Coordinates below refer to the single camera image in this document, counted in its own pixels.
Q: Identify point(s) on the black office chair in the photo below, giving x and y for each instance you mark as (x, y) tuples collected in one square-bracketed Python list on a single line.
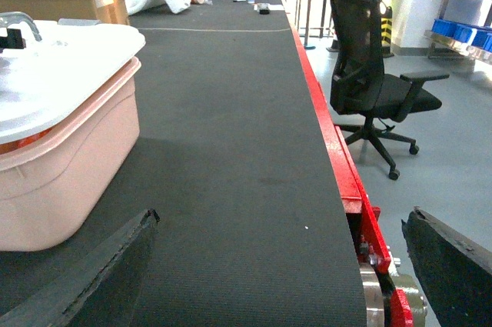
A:
[(360, 85)]

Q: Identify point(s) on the steel shelf with blue bins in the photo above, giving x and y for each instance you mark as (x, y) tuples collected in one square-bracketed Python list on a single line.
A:
[(461, 29)]

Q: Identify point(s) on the pink plastic storage box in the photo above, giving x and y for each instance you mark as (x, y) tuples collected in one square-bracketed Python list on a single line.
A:
[(50, 186)]

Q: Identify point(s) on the white box lid grey handle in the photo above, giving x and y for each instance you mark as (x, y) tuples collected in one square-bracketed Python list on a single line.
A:
[(62, 64)]

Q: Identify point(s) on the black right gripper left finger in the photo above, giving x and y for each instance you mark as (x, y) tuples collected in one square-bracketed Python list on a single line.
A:
[(102, 289)]

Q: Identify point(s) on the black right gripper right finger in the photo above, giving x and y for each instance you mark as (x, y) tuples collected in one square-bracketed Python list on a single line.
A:
[(453, 270)]

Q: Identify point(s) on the black yellow striped bollard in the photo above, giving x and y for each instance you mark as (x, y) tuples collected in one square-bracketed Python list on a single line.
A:
[(386, 32)]

